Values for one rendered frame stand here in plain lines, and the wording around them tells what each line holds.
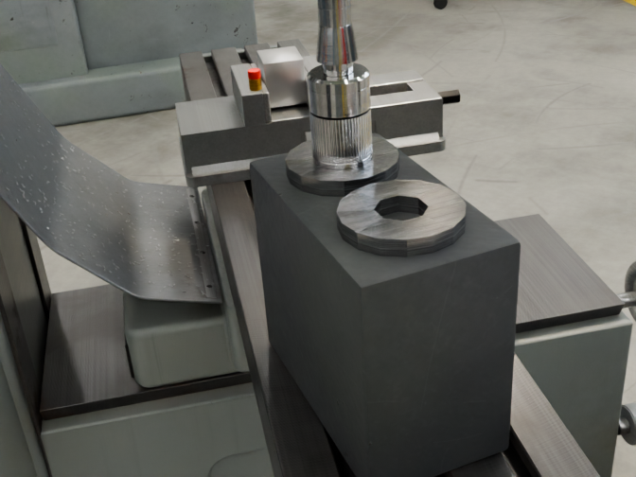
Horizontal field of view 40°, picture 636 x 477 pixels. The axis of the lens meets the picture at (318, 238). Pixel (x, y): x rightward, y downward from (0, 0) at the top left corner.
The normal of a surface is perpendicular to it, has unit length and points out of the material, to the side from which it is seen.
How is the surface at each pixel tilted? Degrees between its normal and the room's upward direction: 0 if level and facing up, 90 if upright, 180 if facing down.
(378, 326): 90
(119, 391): 0
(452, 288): 90
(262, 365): 0
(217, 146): 90
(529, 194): 0
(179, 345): 90
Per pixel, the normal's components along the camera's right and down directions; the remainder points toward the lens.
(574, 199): -0.07, -0.87
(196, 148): 0.20, 0.47
